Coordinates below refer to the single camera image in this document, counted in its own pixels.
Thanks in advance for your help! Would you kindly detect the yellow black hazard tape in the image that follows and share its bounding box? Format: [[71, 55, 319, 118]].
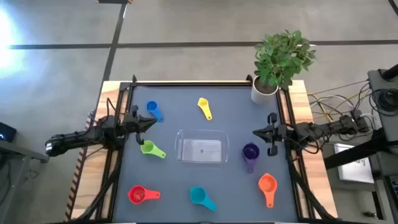
[[64, 136, 90, 221]]

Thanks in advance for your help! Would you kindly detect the teal measuring cup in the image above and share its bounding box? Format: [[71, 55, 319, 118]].
[[190, 185, 218, 213]]

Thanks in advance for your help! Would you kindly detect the white plant pot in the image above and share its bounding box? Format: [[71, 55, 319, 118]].
[[251, 75, 280, 105]]

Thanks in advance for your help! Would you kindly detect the black device with blue light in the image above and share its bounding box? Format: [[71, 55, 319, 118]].
[[0, 121, 18, 143]]

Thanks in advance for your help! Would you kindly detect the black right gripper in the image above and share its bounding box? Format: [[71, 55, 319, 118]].
[[252, 112, 295, 157]]

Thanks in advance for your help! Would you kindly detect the yellow measuring cup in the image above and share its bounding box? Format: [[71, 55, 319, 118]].
[[197, 97, 213, 121]]

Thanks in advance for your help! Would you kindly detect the red measuring cup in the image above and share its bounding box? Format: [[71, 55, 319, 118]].
[[127, 185, 162, 205]]

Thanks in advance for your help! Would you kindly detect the loose cable bundle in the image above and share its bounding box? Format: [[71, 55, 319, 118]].
[[307, 79, 374, 125]]

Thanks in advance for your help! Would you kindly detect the black diagonal beam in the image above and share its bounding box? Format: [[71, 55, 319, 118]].
[[323, 127, 398, 170]]

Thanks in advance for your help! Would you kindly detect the grey table mat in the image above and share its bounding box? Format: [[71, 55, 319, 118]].
[[113, 85, 299, 223]]

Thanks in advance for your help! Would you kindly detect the green leafy plant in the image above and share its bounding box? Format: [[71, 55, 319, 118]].
[[253, 29, 317, 90]]

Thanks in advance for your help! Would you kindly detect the grey equipment stand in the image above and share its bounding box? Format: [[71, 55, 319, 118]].
[[367, 68, 398, 147]]

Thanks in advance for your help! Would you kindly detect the white printed sheet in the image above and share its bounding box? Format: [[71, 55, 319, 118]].
[[334, 142, 376, 184]]

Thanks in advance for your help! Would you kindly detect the black pole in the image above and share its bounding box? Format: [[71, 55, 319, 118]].
[[381, 63, 398, 80]]

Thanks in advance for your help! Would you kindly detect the grey cart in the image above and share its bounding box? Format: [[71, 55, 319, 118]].
[[0, 139, 50, 224]]

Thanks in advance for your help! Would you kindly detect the clear plastic bin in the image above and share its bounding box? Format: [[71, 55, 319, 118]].
[[174, 129, 230, 165]]

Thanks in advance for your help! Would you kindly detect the blue measuring cup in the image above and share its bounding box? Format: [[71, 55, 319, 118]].
[[146, 100, 165, 123]]

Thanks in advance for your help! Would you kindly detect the orange measuring cup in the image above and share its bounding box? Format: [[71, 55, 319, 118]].
[[257, 172, 278, 209]]

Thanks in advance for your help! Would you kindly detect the green measuring cup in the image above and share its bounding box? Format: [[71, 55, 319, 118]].
[[140, 139, 167, 159]]

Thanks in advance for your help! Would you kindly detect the wooden table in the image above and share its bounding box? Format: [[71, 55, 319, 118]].
[[65, 80, 339, 220]]

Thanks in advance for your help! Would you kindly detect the coiled black cable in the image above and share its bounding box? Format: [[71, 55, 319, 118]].
[[371, 88, 398, 113]]

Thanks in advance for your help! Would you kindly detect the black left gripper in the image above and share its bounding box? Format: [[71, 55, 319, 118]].
[[123, 105, 158, 146]]

